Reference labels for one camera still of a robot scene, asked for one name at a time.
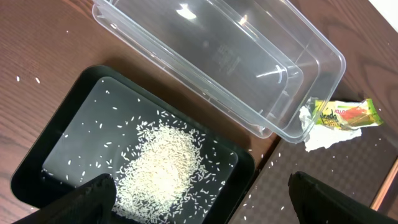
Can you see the yellow green snack wrapper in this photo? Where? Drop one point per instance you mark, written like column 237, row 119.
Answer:
column 347, row 115

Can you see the clear plastic bin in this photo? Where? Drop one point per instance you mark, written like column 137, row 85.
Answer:
column 258, row 62

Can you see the dark brown serving tray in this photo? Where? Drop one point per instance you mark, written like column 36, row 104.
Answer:
column 357, row 168

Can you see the pile of white rice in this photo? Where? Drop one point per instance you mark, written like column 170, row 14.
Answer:
column 156, row 183

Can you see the silver foil wrapper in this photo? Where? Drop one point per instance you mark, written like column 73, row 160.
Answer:
column 321, row 136

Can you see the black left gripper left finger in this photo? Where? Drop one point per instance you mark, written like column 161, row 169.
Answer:
column 92, row 202

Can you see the wooden chopstick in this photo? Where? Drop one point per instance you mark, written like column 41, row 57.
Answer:
column 381, row 194

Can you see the black waste tray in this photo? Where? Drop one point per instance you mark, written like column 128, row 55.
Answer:
column 96, row 130

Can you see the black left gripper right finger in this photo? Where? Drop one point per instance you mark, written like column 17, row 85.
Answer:
column 317, row 203

